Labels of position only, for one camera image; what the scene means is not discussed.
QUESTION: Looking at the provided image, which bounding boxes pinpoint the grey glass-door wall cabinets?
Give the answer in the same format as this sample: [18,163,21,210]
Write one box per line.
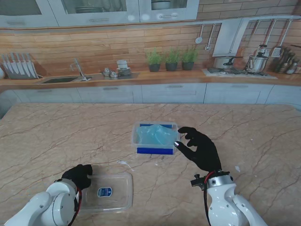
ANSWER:
[0,0,200,28]

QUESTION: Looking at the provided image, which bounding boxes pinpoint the steel kitchen faucet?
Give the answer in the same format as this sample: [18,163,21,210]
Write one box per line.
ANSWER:
[70,58,92,82]

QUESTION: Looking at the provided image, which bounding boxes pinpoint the clear plastic crate blue clips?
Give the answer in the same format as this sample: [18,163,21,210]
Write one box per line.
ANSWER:
[131,121,180,156]

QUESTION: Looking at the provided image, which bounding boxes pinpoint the red black arm cable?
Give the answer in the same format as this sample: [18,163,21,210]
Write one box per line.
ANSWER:
[203,170,217,226]
[70,188,83,223]

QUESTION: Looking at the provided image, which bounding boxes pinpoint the stack of plates with cups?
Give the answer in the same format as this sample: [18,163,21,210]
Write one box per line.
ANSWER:
[116,60,132,77]

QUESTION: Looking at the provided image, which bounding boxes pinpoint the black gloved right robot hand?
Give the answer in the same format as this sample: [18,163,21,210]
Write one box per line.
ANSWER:
[174,126,223,174]

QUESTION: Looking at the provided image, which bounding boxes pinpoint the white zip tie scrap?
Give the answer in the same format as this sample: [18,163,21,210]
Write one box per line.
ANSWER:
[116,160,135,172]

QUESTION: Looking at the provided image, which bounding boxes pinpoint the hanging copper-handled utensil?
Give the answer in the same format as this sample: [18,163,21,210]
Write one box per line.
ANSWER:
[248,20,261,40]
[263,20,277,47]

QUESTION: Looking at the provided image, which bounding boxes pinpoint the red black left arm cable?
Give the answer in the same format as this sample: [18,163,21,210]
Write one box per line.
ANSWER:
[70,188,83,223]

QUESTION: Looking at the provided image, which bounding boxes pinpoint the plates stacked inside cabinet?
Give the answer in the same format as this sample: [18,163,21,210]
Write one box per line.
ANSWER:
[74,6,104,14]

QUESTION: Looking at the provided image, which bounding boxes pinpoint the clear plastic bag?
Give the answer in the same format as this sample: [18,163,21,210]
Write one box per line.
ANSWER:
[136,124,177,145]

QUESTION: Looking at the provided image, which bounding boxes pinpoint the grey base cabinets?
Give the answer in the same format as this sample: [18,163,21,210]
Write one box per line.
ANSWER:
[0,83,301,105]

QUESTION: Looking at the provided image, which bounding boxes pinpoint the knife block with knives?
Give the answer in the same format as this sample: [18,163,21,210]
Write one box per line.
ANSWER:
[1,53,40,80]

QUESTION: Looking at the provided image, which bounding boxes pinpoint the clear plastic lid blue label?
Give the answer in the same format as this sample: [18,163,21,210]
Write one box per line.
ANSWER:
[81,171,134,211]

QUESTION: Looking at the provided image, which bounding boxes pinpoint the bowl inside cabinet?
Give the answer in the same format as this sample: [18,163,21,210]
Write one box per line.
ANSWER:
[150,0,171,10]

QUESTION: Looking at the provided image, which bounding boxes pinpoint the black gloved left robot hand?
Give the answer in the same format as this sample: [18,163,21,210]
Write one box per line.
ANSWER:
[61,164,93,190]

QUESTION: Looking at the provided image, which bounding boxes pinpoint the wooden kitchen countertop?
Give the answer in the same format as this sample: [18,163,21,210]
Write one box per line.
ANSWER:
[0,68,301,93]

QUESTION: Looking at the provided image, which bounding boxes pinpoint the red black right arm cable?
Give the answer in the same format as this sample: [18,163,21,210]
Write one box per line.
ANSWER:
[203,170,217,226]

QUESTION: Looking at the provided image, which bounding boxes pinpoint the dark kitchen sink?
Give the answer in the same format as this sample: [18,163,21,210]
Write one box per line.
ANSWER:
[41,76,79,84]

